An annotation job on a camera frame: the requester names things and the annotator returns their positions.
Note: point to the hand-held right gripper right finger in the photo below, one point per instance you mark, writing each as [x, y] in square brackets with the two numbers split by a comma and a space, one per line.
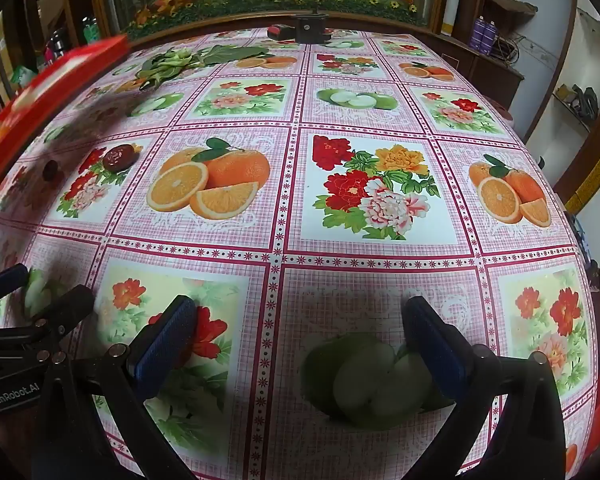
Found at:
[437, 355]

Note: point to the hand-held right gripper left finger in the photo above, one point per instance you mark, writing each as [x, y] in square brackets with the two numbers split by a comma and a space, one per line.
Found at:
[165, 345]

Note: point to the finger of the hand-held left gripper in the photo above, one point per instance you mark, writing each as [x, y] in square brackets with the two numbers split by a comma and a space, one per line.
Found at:
[65, 305]
[5, 280]

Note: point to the dark red date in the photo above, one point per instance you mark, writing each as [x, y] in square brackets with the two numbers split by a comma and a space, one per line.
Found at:
[50, 170]
[117, 157]

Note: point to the red white tray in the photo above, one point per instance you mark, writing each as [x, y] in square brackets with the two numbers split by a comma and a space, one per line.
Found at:
[55, 80]

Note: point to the printed pink tablecloth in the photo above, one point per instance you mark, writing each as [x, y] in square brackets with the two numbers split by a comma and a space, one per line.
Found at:
[290, 240]

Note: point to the gold trimmed wooden pillar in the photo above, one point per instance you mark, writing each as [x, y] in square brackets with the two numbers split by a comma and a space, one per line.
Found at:
[595, 180]

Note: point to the black silver thermos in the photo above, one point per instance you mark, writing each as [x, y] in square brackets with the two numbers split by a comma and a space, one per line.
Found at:
[55, 45]

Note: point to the green plastic bottle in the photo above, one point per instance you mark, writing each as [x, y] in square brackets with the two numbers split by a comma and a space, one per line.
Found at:
[89, 30]

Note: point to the leafy green vegetables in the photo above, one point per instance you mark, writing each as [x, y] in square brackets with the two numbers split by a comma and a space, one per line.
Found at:
[180, 62]

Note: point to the low wooden cabinet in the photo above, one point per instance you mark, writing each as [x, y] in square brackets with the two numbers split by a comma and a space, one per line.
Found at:
[485, 77]

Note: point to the wooden sideboard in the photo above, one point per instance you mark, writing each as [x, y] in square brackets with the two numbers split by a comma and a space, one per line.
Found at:
[75, 5]

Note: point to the purple bottle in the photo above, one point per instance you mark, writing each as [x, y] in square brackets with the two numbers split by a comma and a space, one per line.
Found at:
[490, 37]
[479, 35]

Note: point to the red black small object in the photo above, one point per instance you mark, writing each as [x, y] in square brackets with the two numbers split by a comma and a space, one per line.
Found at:
[279, 32]

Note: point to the black round device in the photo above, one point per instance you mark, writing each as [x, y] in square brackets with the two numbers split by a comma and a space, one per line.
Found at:
[310, 27]

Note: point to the brown wall shelf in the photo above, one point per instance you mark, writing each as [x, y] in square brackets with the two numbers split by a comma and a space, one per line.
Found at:
[510, 7]

